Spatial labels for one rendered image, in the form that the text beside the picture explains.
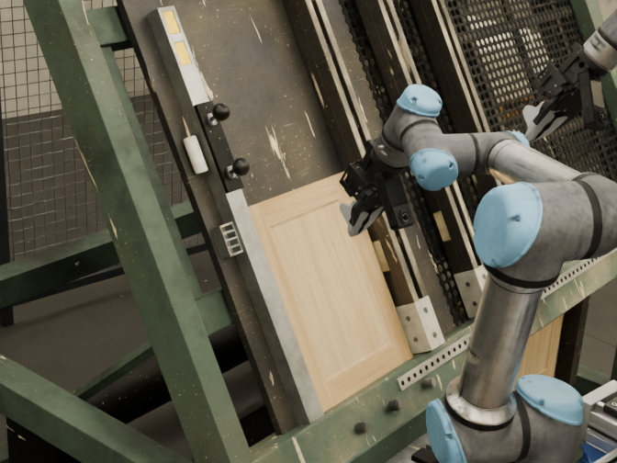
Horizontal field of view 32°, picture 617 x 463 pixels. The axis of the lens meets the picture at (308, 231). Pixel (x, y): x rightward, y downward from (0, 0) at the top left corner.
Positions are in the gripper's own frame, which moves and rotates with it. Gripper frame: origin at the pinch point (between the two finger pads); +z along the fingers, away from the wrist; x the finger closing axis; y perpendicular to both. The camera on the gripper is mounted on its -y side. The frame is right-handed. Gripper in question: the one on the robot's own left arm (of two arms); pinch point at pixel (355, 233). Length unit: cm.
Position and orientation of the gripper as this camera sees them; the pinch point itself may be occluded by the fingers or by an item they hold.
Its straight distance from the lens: 216.3
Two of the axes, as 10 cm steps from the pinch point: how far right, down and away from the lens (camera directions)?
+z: -3.6, 6.6, 6.6
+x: -7.6, 2.1, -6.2
